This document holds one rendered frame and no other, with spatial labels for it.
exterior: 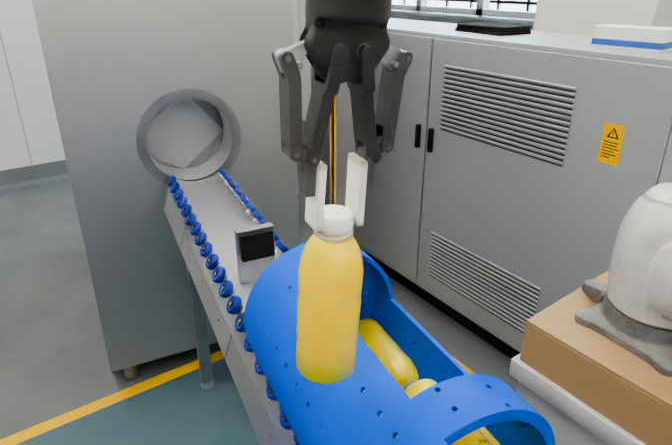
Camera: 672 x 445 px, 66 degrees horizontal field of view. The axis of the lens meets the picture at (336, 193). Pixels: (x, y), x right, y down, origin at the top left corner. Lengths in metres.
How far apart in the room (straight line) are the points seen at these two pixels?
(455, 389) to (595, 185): 1.53
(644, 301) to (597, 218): 1.17
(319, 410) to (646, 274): 0.56
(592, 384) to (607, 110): 1.21
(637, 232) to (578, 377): 0.27
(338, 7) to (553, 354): 0.78
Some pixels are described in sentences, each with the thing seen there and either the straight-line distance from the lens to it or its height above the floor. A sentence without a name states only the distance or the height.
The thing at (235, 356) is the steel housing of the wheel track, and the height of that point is 0.88.
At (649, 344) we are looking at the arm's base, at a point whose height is 1.12.
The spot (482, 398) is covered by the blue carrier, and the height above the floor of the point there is 1.23.
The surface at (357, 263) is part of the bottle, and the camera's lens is 0.53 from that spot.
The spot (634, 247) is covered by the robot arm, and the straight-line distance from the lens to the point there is 0.96.
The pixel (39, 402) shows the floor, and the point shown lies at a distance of 2.71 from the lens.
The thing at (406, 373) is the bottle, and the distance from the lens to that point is 0.94.
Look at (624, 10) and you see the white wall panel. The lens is 3.09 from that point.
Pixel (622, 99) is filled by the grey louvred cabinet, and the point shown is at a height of 1.31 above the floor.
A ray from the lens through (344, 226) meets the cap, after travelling 0.51.
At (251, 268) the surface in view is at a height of 0.97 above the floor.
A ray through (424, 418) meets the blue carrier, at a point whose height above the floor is 1.23.
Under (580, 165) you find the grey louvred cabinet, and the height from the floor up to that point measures 1.04.
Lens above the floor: 1.68
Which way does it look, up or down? 23 degrees down
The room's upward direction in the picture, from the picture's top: straight up
